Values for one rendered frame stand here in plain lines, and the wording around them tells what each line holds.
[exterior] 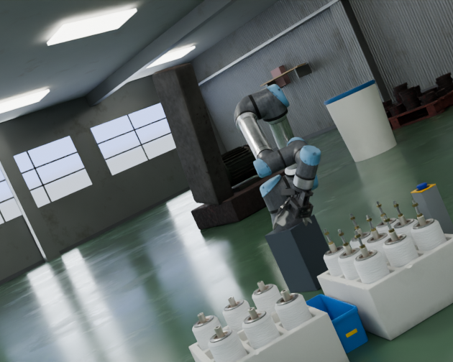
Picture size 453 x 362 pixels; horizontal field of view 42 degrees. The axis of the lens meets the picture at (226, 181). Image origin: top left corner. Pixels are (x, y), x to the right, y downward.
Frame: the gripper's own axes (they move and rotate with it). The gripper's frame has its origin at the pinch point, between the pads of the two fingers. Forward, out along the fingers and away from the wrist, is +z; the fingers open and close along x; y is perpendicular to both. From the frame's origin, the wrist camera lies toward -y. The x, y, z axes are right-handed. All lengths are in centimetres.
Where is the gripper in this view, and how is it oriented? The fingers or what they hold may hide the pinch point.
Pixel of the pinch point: (288, 226)
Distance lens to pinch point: 235.2
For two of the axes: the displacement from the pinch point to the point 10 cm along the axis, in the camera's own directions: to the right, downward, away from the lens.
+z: -1.6, 8.7, 4.7
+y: 4.0, 4.9, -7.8
